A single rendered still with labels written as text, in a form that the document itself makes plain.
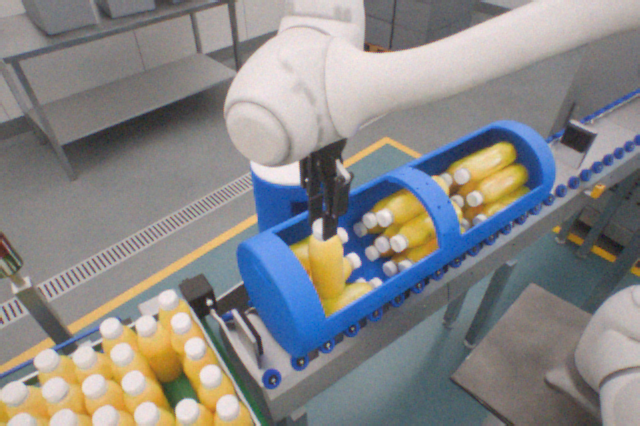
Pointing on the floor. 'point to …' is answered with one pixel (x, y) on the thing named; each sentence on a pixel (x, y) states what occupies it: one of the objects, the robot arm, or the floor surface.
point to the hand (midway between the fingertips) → (322, 217)
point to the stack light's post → (42, 311)
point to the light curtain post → (614, 275)
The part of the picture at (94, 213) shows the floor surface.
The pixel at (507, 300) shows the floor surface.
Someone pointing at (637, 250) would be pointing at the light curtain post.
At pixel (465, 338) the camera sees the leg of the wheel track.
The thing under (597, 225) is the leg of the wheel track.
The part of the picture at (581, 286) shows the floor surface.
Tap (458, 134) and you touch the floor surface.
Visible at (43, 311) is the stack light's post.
